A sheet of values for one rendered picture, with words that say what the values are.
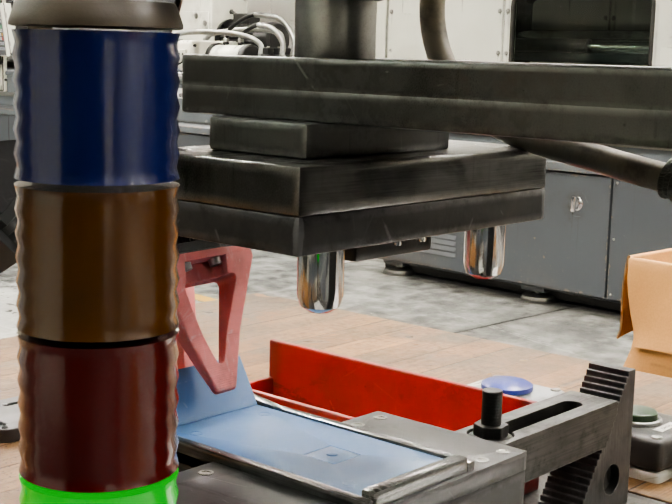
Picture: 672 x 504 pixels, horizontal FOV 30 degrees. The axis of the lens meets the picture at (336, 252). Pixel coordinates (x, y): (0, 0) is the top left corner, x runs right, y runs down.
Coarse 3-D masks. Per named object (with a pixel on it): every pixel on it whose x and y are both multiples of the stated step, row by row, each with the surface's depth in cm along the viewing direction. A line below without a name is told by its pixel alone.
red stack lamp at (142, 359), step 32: (32, 352) 28; (64, 352) 28; (96, 352) 28; (128, 352) 28; (160, 352) 29; (32, 384) 28; (64, 384) 28; (96, 384) 28; (128, 384) 28; (160, 384) 29; (32, 416) 29; (64, 416) 28; (96, 416) 28; (128, 416) 28; (160, 416) 29; (32, 448) 29; (64, 448) 28; (96, 448) 28; (128, 448) 28; (160, 448) 29; (32, 480) 29; (64, 480) 28; (96, 480) 28; (128, 480) 29; (160, 480) 29
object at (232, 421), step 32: (192, 384) 67; (192, 416) 66; (224, 416) 68; (256, 416) 68; (288, 416) 68; (224, 448) 62; (256, 448) 62; (288, 448) 62; (320, 448) 63; (352, 448) 63; (384, 448) 63; (320, 480) 58; (352, 480) 58; (384, 480) 58
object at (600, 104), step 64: (320, 0) 55; (192, 64) 57; (256, 64) 55; (320, 64) 52; (384, 64) 50; (448, 64) 48; (512, 64) 46; (576, 64) 52; (256, 128) 54; (320, 128) 52; (384, 128) 56; (448, 128) 48; (512, 128) 46; (576, 128) 44; (640, 128) 43; (192, 192) 53; (256, 192) 51; (320, 192) 50; (384, 192) 53; (448, 192) 56; (512, 192) 60; (320, 256) 52; (384, 256) 57
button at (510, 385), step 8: (496, 376) 98; (504, 376) 98; (512, 376) 98; (488, 384) 96; (496, 384) 95; (504, 384) 95; (512, 384) 95; (520, 384) 95; (528, 384) 96; (504, 392) 94; (512, 392) 94; (520, 392) 95; (528, 392) 95
